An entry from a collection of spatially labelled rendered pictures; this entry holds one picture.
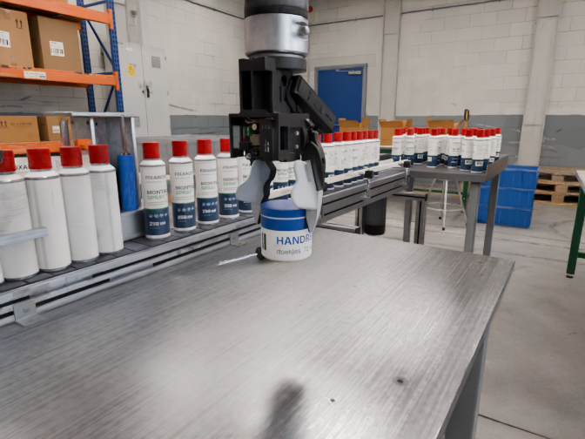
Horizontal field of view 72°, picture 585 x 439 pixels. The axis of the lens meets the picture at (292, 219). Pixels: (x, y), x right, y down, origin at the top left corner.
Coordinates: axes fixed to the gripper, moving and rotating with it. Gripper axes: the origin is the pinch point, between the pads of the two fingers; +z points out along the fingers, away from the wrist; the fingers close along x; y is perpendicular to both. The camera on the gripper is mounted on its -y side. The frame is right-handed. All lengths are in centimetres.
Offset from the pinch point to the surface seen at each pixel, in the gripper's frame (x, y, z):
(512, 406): 31, -123, 100
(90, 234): -38.9, 4.3, 7.0
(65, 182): -40.2, 6.9, -2.7
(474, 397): 22, -44, 47
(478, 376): 23, -44, 42
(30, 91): -482, -213, -45
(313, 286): -4.6, -16.7, 16.9
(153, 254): -35.5, -6.3, 13.2
